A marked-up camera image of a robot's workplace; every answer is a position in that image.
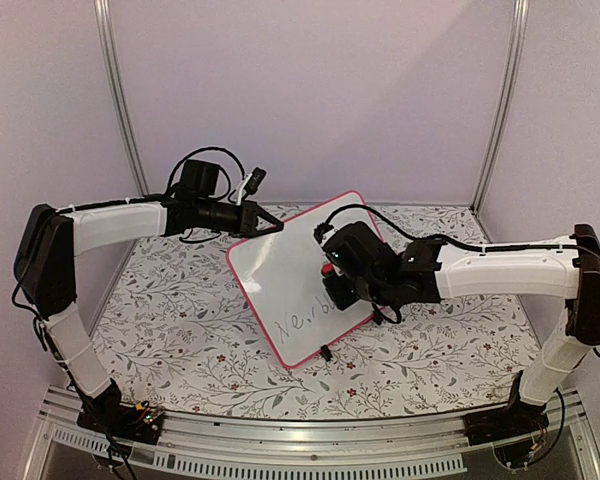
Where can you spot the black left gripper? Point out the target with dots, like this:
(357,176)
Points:
(249,222)

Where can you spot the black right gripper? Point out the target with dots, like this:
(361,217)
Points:
(341,298)

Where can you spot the red black whiteboard eraser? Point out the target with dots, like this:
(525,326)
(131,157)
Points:
(327,270)

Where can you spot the pink framed whiteboard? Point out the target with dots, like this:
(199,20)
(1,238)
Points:
(280,277)

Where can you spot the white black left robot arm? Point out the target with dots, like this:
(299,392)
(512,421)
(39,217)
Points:
(54,240)

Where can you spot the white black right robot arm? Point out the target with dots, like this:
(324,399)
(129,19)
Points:
(567,268)

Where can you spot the floral patterned table mat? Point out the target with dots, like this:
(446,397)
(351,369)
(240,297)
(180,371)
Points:
(178,332)

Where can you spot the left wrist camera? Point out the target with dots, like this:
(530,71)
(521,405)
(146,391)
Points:
(248,186)

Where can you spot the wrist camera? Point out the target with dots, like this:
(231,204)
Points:
(323,232)
(248,186)

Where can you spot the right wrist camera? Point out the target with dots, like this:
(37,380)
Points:
(323,232)

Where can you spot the aluminium front rail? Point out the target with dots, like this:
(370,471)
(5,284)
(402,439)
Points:
(210,447)

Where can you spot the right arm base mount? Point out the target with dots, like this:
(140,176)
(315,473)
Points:
(514,419)

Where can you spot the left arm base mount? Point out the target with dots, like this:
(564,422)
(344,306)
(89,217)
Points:
(138,423)

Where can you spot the left aluminium corner post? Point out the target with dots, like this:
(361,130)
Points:
(113,72)

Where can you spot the aluminium corner post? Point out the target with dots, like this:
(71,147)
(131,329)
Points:
(113,72)
(511,69)

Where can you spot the right aluminium corner post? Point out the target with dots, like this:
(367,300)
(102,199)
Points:
(511,69)

